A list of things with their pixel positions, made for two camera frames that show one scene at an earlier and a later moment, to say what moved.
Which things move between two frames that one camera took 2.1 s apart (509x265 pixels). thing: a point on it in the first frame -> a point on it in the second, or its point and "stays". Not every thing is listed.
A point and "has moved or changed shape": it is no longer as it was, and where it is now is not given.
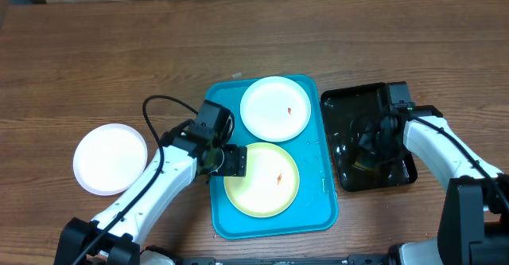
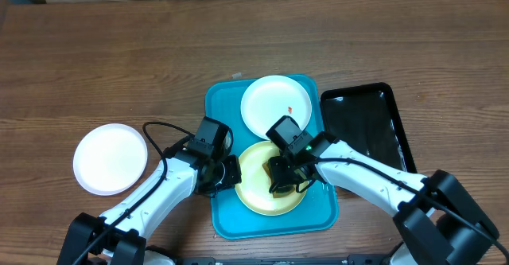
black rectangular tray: [367, 134] stays
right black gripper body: [387, 148] -> [289, 176]
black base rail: [368, 259] stays
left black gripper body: [227, 161] -> [225, 173]
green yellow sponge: [366, 163] has moved or changed shape
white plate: [110, 159] stays
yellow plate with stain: [271, 182] has moved or changed shape
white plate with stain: [275, 109] stays
